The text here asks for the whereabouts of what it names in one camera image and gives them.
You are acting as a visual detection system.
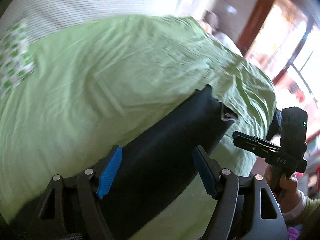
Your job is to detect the black pants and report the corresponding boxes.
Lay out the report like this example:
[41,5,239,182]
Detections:
[100,85,237,239]

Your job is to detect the green bed sheet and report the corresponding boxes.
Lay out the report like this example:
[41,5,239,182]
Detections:
[1,15,276,239]

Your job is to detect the pink grey bag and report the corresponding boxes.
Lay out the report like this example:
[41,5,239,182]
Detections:
[203,10,220,34]

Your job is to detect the purple cloth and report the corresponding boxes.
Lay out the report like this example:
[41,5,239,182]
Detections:
[287,225,303,240]

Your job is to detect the white striped quilt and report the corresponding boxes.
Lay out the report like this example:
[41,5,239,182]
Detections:
[1,0,182,42]

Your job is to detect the brown wooden door frame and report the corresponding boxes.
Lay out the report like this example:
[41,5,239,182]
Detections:
[236,0,319,85]

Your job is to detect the right hand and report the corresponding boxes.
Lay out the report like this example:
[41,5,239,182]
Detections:
[264,165,306,215]

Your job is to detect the green white patterned pillow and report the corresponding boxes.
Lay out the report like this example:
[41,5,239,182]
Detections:
[0,19,35,98]

